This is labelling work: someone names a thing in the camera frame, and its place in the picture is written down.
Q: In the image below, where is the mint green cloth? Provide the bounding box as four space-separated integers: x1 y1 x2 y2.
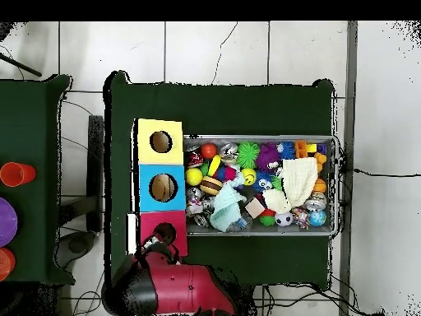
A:
209 179 248 233

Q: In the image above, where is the wooden box with three holes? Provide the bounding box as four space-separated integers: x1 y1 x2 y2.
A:
126 118 189 258

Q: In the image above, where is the shallow silver mesh bin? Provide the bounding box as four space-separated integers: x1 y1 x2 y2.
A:
183 134 340 237

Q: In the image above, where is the yellow ball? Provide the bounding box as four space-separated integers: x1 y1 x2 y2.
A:
185 168 204 187

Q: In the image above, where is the toy hamburger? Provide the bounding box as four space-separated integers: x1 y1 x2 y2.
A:
199 176 224 196

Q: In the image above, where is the crushed red can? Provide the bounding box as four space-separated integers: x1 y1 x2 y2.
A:
186 150 205 169

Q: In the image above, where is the orange red ball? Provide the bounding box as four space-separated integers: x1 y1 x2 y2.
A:
201 142 219 160

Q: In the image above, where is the wooden cube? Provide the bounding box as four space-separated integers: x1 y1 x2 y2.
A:
244 196 266 219

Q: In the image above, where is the purple spiky rubber toy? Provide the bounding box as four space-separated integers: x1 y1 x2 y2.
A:
256 142 281 172

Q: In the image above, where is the dark green tablecloth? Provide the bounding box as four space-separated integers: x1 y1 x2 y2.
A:
0 74 76 284
104 70 336 290

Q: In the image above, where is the large purple ball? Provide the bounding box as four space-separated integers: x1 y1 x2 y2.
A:
0 197 19 248

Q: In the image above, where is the orange round disc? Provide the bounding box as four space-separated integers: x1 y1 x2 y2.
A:
0 247 16 282

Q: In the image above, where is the cream knitted cloth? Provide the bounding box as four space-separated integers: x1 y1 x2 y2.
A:
261 156 319 215

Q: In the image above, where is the orange plastic cup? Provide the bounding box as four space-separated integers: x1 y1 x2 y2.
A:
0 161 37 188

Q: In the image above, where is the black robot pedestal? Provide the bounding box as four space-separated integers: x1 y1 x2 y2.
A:
239 283 264 316

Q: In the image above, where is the green stringy rubber ball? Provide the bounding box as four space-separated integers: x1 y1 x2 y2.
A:
236 141 261 170

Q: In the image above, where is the blue stringy ball with eyes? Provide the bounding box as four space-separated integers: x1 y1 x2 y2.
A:
277 141 296 160

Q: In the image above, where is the black cable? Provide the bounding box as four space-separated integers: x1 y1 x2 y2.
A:
338 167 421 179

